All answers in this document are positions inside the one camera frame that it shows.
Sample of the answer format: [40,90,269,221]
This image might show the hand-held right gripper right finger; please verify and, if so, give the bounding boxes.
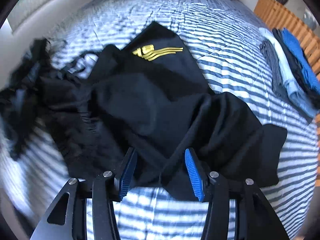
[184,148,297,240]

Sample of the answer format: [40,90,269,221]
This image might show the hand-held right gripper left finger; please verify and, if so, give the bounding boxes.
[30,147,138,240]

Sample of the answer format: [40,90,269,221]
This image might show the black pants with yellow print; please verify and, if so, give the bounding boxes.
[40,21,288,202]

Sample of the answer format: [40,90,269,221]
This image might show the blue white striped blanket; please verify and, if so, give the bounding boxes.
[0,0,320,240]

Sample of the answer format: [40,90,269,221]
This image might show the dark grey garment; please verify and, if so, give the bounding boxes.
[0,37,53,160]

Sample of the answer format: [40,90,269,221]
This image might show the light blue folded jeans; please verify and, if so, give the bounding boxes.
[285,77,317,118]

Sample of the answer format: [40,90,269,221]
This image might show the grey striped folded garment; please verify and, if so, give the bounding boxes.
[260,40,288,100]

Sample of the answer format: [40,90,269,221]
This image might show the folded clothes pile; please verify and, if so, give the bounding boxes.
[272,29,315,98]

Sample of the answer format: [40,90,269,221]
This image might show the white folded garment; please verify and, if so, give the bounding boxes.
[259,27,295,85]

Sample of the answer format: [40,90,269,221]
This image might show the blue folded garment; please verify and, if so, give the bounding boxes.
[281,27,320,94]

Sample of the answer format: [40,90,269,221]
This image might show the wooden slatted bench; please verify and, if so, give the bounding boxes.
[254,0,320,75]

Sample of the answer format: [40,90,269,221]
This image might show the grey padded bed frame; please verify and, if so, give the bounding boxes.
[7,0,133,38]

